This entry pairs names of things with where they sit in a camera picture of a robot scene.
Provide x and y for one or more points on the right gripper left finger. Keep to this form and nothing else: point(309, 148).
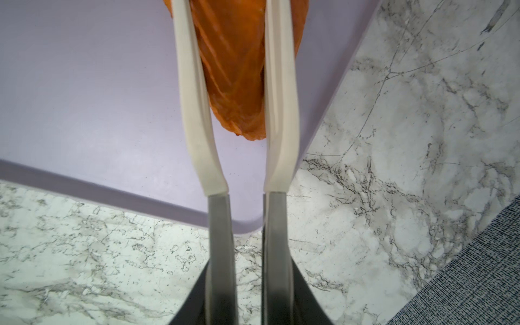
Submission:
point(192, 312)

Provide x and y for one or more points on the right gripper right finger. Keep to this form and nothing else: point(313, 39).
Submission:
point(307, 310)

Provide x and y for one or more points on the steel tongs white tips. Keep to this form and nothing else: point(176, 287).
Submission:
point(282, 129)

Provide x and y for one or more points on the red-brown glazed croissant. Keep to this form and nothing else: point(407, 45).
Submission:
point(230, 35)

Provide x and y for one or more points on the lilac plastic tray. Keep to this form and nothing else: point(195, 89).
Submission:
point(90, 105)

